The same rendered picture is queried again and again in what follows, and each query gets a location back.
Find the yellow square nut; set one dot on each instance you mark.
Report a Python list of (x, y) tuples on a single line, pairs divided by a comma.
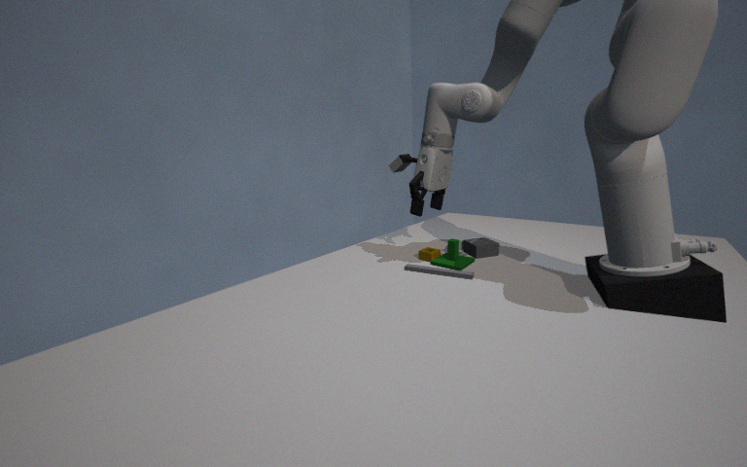
[(429, 254)]

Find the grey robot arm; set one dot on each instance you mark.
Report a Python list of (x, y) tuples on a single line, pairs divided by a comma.
[(664, 43)]

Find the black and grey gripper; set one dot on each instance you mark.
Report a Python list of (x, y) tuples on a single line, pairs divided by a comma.
[(434, 166)]

